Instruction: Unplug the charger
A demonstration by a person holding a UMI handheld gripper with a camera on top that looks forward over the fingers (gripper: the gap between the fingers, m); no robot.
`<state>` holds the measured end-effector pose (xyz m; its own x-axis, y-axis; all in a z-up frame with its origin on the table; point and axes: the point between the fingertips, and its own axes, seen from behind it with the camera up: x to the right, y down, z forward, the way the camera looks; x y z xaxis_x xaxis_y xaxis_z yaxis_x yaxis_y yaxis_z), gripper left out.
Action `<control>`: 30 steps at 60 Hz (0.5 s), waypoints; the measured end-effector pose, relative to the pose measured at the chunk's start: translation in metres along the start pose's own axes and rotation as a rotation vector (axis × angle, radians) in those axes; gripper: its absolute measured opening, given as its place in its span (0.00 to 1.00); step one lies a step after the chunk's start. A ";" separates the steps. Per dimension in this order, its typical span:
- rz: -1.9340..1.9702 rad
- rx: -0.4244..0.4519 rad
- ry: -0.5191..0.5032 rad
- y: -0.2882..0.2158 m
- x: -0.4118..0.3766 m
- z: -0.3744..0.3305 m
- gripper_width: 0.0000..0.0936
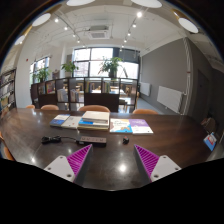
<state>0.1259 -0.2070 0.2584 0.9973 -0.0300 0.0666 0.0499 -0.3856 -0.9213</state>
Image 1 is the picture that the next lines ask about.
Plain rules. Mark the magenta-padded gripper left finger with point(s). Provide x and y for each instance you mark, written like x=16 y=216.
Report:
x=58 y=168

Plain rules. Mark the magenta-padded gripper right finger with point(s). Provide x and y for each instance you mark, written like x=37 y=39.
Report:
x=165 y=167

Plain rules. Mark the dark grey power strip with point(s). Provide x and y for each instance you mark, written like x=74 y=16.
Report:
x=93 y=141

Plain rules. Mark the white cover book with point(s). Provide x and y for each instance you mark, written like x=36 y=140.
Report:
x=71 y=122

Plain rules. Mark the purple white book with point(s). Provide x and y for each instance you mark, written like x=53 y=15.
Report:
x=140 y=126

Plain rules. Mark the blue cover book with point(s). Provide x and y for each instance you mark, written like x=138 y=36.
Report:
x=60 y=120

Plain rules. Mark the blue white sign card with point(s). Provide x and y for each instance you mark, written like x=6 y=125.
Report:
x=210 y=141

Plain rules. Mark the yellow cover book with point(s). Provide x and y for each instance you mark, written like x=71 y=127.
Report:
x=92 y=128

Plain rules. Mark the thick blue white book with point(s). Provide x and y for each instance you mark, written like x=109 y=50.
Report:
x=90 y=124

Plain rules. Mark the white teal illustrated book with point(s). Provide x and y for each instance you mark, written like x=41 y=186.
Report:
x=120 y=126

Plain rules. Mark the large cream cover book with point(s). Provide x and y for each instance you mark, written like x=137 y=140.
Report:
x=96 y=116

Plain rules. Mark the low dark shelf unit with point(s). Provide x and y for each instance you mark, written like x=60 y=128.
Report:
x=100 y=100

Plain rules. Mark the large green potted plant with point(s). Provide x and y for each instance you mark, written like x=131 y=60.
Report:
x=110 y=65

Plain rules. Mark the ceiling air conditioner unit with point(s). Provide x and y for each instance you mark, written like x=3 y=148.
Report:
x=97 y=33

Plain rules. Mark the round white ceiling lamps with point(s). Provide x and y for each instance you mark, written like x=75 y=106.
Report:
x=41 y=19

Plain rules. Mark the ceiling track spotlights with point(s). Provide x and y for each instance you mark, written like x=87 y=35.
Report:
x=139 y=14

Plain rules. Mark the large white wall radiator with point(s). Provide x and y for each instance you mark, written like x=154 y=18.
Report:
x=170 y=99

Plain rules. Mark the small white wall radiator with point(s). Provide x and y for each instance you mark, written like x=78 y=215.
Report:
x=145 y=89

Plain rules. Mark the tall wall bookshelf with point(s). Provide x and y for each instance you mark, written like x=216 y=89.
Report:
x=7 y=91

